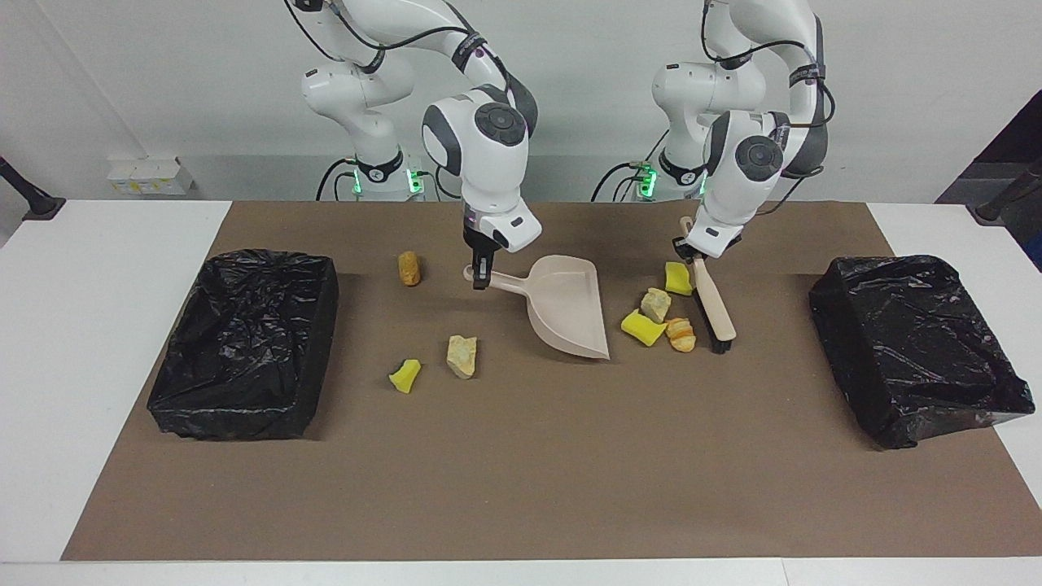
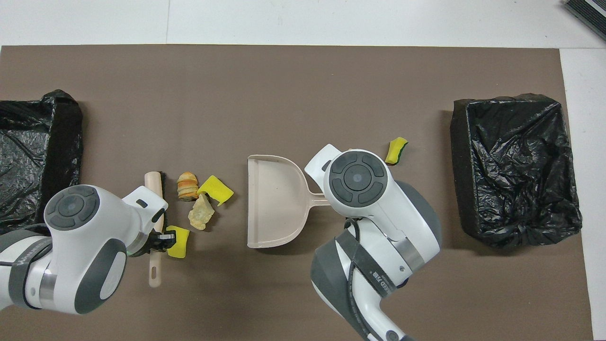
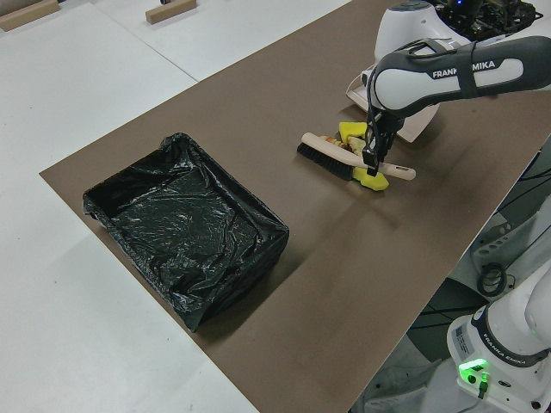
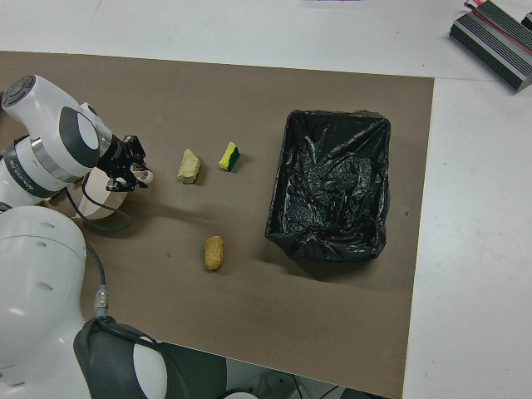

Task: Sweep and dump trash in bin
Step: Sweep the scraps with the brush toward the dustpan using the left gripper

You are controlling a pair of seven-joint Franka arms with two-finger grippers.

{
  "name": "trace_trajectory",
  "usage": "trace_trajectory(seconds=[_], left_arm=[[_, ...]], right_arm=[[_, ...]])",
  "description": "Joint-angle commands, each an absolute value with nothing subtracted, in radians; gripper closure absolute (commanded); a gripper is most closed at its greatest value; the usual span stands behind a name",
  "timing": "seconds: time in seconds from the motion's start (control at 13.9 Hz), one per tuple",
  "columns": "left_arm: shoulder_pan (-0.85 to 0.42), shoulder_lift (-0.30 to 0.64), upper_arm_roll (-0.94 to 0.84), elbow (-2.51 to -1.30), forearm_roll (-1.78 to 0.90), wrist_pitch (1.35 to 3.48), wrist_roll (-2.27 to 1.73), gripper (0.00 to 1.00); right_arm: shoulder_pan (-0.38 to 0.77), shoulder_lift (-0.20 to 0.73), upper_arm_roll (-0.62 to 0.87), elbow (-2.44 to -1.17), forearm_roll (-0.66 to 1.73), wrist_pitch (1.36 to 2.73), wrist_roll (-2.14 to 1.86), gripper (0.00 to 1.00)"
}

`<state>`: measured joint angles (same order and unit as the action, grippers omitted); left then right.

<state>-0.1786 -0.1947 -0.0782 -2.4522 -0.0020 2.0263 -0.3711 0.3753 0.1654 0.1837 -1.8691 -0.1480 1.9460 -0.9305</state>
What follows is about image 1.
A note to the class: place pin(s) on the black stand leg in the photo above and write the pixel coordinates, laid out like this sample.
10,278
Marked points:
997,207
37,205

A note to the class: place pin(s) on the small yellow green sponge piece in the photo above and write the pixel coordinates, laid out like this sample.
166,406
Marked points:
404,377

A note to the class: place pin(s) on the black bag lined bin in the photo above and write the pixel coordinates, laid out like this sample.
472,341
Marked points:
912,350
244,342

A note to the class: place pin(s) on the orange striped croissant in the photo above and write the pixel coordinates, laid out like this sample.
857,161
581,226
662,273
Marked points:
680,335

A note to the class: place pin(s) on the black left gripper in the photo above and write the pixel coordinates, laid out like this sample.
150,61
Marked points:
682,249

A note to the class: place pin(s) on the beige hand brush black bristles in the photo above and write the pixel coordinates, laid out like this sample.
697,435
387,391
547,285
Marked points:
716,305

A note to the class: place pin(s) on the brown table mat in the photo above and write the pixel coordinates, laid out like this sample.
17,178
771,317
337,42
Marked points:
488,488

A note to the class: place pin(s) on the white wall socket boxes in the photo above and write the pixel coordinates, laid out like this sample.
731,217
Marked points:
146,177

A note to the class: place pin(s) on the beige rock chunk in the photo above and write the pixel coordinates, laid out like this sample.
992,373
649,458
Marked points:
461,356
656,304

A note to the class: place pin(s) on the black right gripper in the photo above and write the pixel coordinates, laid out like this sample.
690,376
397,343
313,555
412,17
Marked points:
480,247

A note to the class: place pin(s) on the beige plastic dustpan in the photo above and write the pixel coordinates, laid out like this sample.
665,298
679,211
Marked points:
570,309

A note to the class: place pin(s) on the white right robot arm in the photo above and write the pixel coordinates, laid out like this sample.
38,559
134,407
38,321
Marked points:
480,155

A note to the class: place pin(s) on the brown croquette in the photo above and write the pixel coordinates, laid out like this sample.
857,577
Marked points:
409,268

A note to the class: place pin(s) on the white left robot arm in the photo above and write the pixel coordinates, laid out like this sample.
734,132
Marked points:
753,163

